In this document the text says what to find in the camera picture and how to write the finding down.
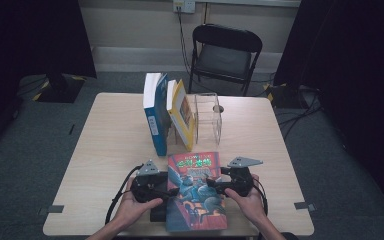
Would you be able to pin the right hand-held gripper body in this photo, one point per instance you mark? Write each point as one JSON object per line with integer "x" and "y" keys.
{"x": 241, "y": 180}

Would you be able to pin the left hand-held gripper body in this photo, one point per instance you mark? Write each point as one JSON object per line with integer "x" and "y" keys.
{"x": 146, "y": 183}

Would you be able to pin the black book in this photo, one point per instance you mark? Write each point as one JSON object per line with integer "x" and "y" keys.
{"x": 158, "y": 215}

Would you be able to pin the colorful illustrated book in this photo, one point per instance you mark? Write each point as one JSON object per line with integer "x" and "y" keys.
{"x": 196, "y": 200}

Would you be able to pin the clear acrylic book rack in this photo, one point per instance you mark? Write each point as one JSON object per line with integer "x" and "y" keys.
{"x": 210, "y": 120}

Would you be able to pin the yellow book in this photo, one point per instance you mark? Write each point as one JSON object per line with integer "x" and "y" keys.
{"x": 181, "y": 113}

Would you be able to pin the blue book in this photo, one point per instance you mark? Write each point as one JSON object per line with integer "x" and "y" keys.
{"x": 156, "y": 110}

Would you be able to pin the person's right hand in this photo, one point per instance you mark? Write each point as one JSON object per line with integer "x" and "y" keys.
{"x": 251, "y": 206}

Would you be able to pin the person's left hand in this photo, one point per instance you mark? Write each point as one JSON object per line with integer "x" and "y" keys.
{"x": 133, "y": 210}

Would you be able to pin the dark round table grommet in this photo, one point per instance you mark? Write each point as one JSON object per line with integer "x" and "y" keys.
{"x": 218, "y": 108}

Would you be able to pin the grey tape piece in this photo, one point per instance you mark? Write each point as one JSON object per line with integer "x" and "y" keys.
{"x": 55, "y": 209}
{"x": 301, "y": 205}

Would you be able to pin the black stand base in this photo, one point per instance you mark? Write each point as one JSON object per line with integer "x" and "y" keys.
{"x": 283, "y": 96}
{"x": 63, "y": 93}

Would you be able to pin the black folding chair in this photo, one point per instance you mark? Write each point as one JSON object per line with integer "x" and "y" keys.
{"x": 226, "y": 60}

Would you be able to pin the black curtain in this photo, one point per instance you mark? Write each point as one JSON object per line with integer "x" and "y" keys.
{"x": 30, "y": 33}
{"x": 346, "y": 50}

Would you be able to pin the white wall socket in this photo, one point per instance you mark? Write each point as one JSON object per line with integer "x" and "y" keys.
{"x": 188, "y": 6}

